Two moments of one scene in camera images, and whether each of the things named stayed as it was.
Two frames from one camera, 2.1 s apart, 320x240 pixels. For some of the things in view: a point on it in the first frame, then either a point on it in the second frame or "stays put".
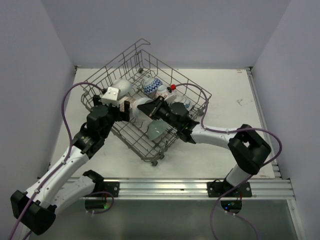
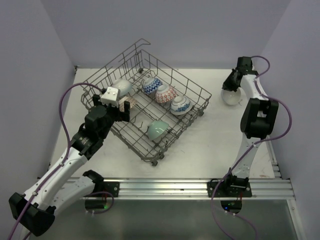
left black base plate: [112, 188] stays put
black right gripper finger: [163, 117] → [234, 87]
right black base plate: [218, 189] stays put
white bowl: [124, 86] stays put
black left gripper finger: [96, 98] stays put
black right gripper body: [165, 108] → [237, 70]
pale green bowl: [155, 128] stays put
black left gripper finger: [125, 114] stays put
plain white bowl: [137, 113] → [231, 97]
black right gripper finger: [151, 108] → [230, 84]
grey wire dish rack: [150, 105] stays put
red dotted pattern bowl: [121, 102] stays put
